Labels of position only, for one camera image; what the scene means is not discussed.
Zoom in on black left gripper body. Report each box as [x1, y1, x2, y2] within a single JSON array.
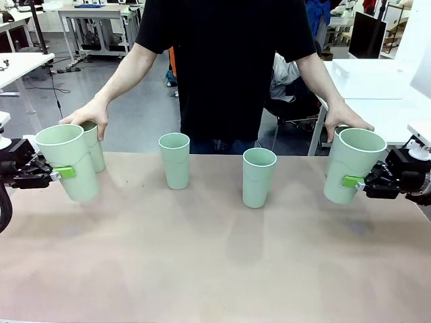
[[0, 137, 51, 189]]

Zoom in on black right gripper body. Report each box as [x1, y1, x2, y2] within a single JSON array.
[[365, 147, 428, 199]]

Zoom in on pale green plastic cup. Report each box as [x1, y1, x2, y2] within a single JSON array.
[[325, 126, 351, 178], [158, 132, 191, 190], [323, 127, 387, 205], [80, 120, 107, 174], [35, 123, 100, 203], [242, 147, 278, 209]]

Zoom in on person's right forearm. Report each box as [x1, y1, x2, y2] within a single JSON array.
[[94, 42, 159, 108]]

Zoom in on person's left forearm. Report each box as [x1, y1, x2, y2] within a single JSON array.
[[296, 52, 345, 108]]

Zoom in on person's right hand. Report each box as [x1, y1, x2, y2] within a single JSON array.
[[59, 97, 110, 141]]

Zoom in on person's left hand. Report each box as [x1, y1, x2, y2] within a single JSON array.
[[325, 100, 375, 144]]

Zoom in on large white desk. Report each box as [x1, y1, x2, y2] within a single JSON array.
[[308, 59, 431, 157]]

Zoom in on black office chair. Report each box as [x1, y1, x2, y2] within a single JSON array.
[[264, 52, 326, 135]]

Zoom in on white side table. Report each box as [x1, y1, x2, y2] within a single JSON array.
[[0, 52, 55, 115]]

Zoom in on white jacket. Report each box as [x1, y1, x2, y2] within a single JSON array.
[[270, 52, 301, 102]]

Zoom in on person's blue jeans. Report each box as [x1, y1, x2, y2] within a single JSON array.
[[189, 137, 260, 155]]

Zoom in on black vertical pole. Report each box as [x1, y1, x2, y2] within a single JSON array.
[[28, 0, 51, 57]]

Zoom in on black computer monitor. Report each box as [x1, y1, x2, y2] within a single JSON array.
[[347, 11, 388, 61]]

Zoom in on orange garment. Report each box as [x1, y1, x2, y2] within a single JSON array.
[[167, 46, 178, 79]]

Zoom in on white workbench with metal legs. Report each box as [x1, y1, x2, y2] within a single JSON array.
[[57, 3, 141, 67]]

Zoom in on background person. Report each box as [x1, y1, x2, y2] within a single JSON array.
[[305, 0, 333, 38]]

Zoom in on person's black t-shirt torso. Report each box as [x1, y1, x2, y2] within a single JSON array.
[[134, 0, 317, 142]]

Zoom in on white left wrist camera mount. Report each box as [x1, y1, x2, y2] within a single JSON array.
[[0, 112, 13, 151]]

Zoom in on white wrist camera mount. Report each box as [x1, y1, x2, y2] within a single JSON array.
[[0, 112, 13, 151], [406, 123, 431, 159]]

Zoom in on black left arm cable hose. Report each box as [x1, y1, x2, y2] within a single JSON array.
[[0, 183, 13, 235]]

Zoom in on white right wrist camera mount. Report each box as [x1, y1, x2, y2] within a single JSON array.
[[406, 123, 431, 159]]

